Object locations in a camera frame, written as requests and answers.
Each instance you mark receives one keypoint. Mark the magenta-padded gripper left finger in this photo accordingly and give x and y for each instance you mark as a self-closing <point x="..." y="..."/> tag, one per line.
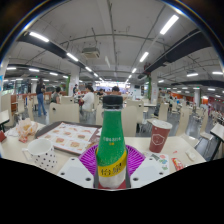
<point x="87" y="160"/>

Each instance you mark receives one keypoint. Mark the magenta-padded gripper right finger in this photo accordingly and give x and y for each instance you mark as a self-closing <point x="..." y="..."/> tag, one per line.
<point x="136" y="160"/>

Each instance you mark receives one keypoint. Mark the green-labelled clear drink bottle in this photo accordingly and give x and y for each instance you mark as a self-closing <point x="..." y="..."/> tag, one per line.
<point x="111" y="133"/>

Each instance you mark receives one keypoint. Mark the colourful sticker leaflet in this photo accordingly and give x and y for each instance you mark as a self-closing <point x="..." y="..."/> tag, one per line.
<point x="159" y="162"/>

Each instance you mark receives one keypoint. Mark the dark food tray with liner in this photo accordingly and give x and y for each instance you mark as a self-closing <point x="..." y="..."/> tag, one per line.
<point x="66" y="136"/>

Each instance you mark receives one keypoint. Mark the red paper cup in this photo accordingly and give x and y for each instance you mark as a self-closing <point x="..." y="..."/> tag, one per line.
<point x="160" y="138"/>

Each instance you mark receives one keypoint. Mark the small red sauce packet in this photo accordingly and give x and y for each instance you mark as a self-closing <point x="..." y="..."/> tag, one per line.
<point x="177" y="163"/>

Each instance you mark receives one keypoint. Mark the white black-dotted mug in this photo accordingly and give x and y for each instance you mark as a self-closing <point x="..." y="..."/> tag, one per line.
<point x="41" y="154"/>

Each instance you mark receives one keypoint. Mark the small white sachet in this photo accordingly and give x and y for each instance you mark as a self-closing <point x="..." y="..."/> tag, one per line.
<point x="191" y="155"/>

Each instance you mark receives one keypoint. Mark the person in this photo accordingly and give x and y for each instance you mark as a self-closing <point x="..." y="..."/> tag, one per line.
<point x="40" y="96"/>
<point x="115" y="90"/>
<point x="55" y="97"/>
<point x="88" y="100"/>

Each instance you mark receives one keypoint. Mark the white cafeteria table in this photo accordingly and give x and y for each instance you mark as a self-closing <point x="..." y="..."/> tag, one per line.
<point x="218" y="130"/>
<point x="3" y="116"/>

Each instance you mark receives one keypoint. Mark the ceiling air conditioner unit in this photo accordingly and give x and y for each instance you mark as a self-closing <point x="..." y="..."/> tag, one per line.
<point x="91" y="52"/>

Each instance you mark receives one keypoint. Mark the ceiling strip lights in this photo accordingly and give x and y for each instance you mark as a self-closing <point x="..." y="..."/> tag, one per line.
<point x="39" y="36"/>

